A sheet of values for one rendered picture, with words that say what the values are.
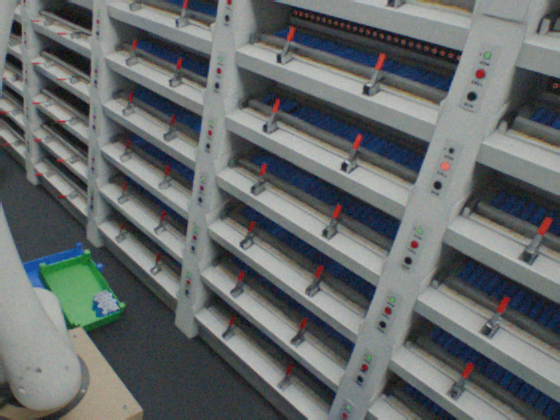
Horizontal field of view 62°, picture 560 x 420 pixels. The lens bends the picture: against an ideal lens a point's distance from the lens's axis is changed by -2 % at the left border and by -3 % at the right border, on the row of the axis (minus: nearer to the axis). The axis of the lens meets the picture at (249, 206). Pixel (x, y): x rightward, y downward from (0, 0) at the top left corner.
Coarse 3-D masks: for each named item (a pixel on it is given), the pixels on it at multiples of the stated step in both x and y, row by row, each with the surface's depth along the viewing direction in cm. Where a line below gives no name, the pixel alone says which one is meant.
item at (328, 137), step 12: (252, 108) 139; (264, 108) 136; (288, 120) 131; (300, 120) 129; (312, 132) 126; (324, 132) 124; (324, 144) 122; (336, 144) 121; (348, 144) 119; (360, 156) 117; (372, 156) 114; (384, 168) 113; (396, 168) 110; (408, 168) 110; (408, 180) 110
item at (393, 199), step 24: (240, 96) 139; (264, 96) 145; (312, 96) 136; (240, 120) 136; (360, 120) 127; (264, 144) 131; (288, 144) 125; (312, 144) 124; (312, 168) 121; (336, 168) 116; (360, 168) 115; (360, 192) 112; (384, 192) 108; (408, 192) 107
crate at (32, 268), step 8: (80, 248) 206; (48, 256) 198; (56, 256) 201; (64, 256) 204; (72, 256) 207; (24, 264) 191; (32, 264) 194; (48, 264) 200; (96, 264) 199; (32, 272) 195; (32, 280) 190
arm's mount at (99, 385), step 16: (80, 336) 127; (80, 352) 122; (96, 352) 123; (96, 368) 118; (80, 384) 113; (96, 384) 114; (112, 384) 115; (80, 400) 108; (96, 400) 110; (112, 400) 110; (128, 400) 111; (0, 416) 101; (16, 416) 102; (32, 416) 103; (48, 416) 103; (64, 416) 104; (80, 416) 105; (96, 416) 106; (112, 416) 106; (128, 416) 107
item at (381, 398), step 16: (384, 384) 124; (400, 384) 128; (384, 400) 125; (400, 400) 124; (416, 400) 123; (432, 400) 122; (368, 416) 125; (384, 416) 122; (400, 416) 122; (416, 416) 121; (432, 416) 119; (448, 416) 119
